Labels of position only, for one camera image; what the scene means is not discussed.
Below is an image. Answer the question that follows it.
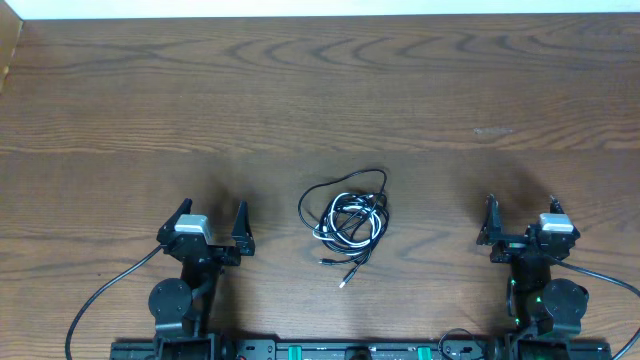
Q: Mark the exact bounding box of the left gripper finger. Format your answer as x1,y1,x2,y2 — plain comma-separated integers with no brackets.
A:
156,198,193,240
231,201,255,256

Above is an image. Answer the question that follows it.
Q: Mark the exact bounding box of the white usb cable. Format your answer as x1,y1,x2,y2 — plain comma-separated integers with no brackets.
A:
312,192,390,250

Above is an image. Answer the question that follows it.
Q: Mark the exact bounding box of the black usb cable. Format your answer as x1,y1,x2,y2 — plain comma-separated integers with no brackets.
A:
297,168,390,266

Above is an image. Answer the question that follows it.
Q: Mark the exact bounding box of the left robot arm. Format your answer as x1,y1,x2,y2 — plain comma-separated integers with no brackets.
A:
148,198,255,359

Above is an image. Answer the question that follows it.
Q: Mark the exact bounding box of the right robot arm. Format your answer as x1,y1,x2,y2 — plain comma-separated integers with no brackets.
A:
476,194,589,359

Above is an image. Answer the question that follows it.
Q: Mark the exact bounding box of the cardboard box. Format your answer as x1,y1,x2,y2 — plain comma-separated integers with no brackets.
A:
0,0,24,88

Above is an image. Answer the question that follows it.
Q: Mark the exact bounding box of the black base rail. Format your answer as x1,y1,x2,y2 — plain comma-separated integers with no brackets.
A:
109,336,612,360

